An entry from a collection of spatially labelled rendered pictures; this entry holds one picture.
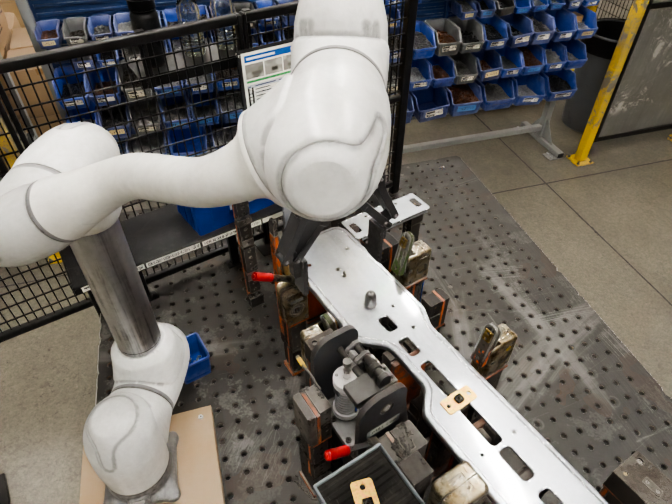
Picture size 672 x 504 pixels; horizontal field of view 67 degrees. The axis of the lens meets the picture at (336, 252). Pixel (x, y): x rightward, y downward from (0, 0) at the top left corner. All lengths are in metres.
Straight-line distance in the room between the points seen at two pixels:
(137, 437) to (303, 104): 0.95
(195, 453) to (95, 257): 0.62
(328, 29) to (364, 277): 0.97
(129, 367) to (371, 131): 1.00
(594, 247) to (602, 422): 1.83
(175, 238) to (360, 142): 1.21
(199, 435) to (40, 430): 1.23
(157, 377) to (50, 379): 1.46
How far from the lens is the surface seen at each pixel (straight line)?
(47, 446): 2.55
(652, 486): 1.23
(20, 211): 0.84
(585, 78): 4.34
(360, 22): 0.55
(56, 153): 0.95
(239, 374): 1.62
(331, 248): 1.52
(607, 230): 3.54
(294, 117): 0.42
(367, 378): 1.04
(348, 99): 0.43
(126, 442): 1.24
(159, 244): 1.57
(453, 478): 1.05
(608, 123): 4.10
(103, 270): 1.11
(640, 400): 1.78
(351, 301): 1.37
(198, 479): 1.43
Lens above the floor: 2.02
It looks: 43 degrees down
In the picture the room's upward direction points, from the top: straight up
